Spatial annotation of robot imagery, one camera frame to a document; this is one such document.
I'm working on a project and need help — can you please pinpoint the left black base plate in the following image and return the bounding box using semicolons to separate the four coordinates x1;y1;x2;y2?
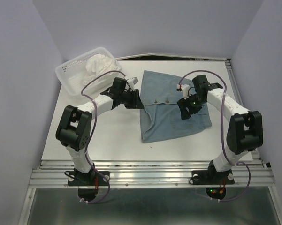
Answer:
64;169;110;204

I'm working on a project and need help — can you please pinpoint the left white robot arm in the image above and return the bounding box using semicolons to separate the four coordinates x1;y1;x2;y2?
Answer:
55;77;144;185

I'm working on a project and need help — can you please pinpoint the white crumpled skirt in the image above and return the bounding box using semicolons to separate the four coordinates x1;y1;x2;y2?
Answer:
82;54;122;85

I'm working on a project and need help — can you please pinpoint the light blue denim skirt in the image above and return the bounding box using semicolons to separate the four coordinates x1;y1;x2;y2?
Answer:
140;71;212;143

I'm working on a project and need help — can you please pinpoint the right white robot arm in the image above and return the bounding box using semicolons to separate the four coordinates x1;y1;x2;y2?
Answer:
177;75;263;183

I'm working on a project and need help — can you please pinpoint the aluminium frame rail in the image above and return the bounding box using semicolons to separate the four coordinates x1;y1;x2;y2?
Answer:
18;56;282;225

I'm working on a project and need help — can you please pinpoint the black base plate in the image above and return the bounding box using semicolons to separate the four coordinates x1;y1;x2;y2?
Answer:
64;169;110;204
189;169;235;200

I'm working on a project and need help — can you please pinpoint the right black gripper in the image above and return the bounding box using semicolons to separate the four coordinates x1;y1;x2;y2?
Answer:
177;92;206;120

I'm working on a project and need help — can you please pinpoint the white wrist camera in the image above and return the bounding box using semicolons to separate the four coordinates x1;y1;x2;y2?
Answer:
126;77;138;90
176;84;192;99

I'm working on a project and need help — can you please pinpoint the white plastic basket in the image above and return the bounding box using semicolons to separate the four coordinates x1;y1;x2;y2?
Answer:
55;47;120;97

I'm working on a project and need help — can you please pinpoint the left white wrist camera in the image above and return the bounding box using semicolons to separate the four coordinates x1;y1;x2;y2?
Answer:
126;77;138;90

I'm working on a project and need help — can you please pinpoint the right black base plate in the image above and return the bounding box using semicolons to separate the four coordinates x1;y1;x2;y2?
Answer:
189;169;235;200

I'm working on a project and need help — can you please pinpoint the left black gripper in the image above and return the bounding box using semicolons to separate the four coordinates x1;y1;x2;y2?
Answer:
119;89;144;109

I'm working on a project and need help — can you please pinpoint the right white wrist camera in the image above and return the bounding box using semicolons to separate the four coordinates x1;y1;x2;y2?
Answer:
176;84;192;99

